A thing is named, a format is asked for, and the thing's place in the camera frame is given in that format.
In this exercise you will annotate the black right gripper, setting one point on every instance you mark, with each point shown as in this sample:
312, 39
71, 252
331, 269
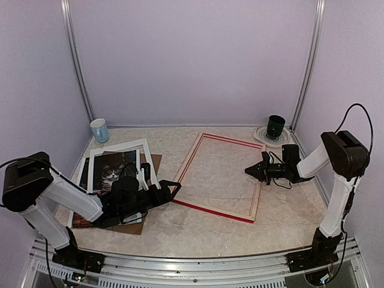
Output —
260, 171

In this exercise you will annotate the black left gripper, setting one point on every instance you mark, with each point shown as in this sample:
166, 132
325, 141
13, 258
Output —
165, 197

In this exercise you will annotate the red wooden picture frame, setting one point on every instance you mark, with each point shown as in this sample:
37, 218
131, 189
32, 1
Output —
213, 178

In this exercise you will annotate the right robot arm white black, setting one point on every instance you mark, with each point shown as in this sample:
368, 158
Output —
349, 159

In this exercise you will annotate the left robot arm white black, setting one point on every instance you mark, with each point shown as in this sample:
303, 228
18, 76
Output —
29, 181

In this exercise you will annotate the cat photo print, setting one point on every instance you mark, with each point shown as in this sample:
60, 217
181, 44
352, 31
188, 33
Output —
109, 167

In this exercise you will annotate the white mat board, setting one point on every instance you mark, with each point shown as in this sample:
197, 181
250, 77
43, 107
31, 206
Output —
122, 147

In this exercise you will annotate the white patterned plate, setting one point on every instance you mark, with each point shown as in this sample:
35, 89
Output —
260, 135

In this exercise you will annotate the dark green cup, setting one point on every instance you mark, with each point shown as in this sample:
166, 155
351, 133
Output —
275, 127

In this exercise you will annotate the light blue mug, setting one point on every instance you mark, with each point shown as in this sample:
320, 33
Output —
100, 130

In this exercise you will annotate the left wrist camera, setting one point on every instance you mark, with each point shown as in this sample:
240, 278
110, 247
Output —
146, 169

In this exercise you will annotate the aluminium front rail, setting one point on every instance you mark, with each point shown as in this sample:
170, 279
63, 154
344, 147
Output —
121, 270

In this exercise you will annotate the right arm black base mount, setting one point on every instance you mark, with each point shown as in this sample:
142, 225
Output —
306, 259

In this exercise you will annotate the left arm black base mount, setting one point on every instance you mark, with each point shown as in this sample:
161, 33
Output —
82, 260

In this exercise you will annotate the right aluminium corner post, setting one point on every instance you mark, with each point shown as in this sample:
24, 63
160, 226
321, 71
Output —
310, 63

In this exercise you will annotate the aluminium corner post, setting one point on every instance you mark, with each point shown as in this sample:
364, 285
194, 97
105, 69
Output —
310, 63
75, 59

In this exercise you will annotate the left aluminium corner post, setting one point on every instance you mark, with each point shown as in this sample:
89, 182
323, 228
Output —
75, 59

